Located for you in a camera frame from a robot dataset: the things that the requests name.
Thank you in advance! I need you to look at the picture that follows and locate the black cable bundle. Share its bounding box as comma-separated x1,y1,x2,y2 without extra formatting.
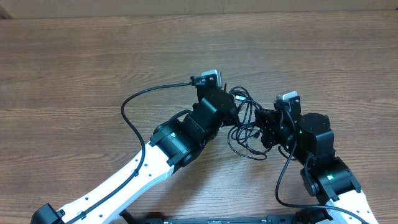
223,82,271,161

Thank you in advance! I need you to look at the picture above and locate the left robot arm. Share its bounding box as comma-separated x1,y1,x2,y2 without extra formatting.
31,88,236,223

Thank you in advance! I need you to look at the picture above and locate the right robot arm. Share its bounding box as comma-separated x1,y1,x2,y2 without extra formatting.
255,107,377,223

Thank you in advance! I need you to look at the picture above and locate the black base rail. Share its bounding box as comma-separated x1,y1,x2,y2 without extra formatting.
113,210,335,224

